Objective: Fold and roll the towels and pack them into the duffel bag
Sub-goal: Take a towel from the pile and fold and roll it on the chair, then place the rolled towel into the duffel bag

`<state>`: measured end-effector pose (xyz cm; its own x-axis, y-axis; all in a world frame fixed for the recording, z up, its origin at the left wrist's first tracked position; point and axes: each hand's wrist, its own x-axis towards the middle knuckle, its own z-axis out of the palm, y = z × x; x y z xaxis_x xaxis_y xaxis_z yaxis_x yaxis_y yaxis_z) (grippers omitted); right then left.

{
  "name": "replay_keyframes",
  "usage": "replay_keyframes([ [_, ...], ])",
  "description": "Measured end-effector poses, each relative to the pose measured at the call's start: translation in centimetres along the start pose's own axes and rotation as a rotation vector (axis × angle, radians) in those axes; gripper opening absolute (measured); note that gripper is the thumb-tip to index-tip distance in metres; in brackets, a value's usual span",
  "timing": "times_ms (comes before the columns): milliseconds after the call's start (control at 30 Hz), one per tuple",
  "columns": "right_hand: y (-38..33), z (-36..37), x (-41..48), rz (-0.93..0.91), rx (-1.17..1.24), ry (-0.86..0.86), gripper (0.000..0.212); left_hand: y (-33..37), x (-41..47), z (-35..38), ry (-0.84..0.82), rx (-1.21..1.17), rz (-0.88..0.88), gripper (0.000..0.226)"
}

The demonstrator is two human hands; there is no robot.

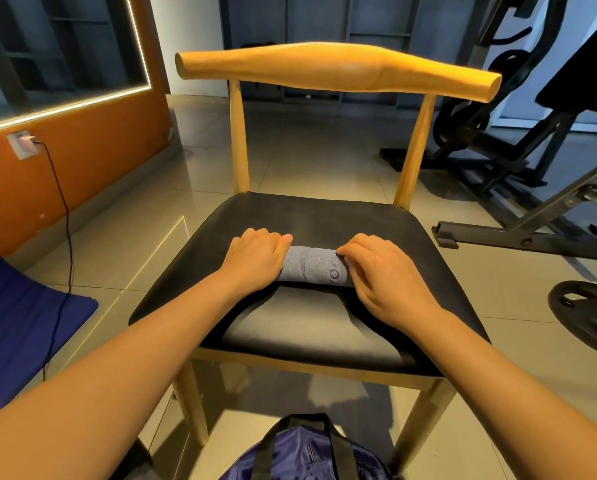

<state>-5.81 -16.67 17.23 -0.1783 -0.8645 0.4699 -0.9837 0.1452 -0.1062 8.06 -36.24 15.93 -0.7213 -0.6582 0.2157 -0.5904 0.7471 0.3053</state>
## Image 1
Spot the person's right hand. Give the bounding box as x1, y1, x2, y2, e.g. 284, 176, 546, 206
336, 233, 442, 331

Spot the person's left hand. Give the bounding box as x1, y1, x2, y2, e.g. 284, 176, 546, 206
218, 227, 294, 296

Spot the single blue-grey towel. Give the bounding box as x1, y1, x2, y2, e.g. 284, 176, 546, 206
280, 245, 354, 288

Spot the navy blue bag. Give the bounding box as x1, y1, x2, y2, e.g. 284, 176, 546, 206
218, 413, 404, 480

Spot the person's right forearm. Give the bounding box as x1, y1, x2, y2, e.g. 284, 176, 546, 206
413, 307, 597, 480

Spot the person's left forearm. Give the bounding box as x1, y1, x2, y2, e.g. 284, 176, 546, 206
0, 273, 244, 480

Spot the person's left leg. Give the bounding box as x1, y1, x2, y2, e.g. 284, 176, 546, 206
108, 439, 164, 480

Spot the wooden chair with black seat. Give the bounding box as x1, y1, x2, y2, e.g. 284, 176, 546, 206
128, 41, 504, 474

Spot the black and grey gym machine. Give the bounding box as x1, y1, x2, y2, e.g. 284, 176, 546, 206
380, 0, 597, 263

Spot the loose black weight plate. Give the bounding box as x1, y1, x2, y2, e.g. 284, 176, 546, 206
548, 281, 597, 362

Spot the dark blue mat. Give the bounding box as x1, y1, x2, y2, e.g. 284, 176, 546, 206
0, 237, 100, 424

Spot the grey shelf unit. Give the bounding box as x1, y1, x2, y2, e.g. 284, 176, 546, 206
218, 0, 500, 104

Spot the black cable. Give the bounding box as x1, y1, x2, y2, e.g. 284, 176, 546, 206
33, 139, 76, 381

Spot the white wall socket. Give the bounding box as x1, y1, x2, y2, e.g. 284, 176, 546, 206
6, 129, 42, 161

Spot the wall mirror with light strip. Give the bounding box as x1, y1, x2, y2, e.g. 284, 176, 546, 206
0, 0, 152, 137

